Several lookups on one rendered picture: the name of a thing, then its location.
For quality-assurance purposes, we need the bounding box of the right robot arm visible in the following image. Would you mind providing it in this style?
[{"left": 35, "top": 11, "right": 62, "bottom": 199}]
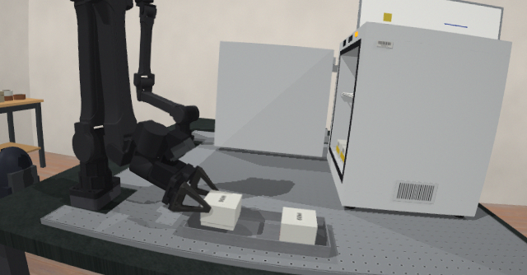
[{"left": 69, "top": 0, "right": 196, "bottom": 199}]

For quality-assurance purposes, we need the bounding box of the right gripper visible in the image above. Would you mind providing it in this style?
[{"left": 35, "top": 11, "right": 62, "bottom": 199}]
[{"left": 148, "top": 163, "right": 219, "bottom": 213}]

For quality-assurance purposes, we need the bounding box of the white cardboard cryo box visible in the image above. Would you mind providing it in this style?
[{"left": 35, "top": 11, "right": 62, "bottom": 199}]
[{"left": 279, "top": 207, "right": 317, "bottom": 245}]

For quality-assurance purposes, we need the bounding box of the beige cardboard box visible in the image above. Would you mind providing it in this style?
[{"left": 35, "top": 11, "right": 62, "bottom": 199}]
[{"left": 340, "top": 145, "right": 347, "bottom": 164}]

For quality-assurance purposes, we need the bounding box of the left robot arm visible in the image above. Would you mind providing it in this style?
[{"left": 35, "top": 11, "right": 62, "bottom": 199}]
[{"left": 133, "top": 0, "right": 199, "bottom": 140}]

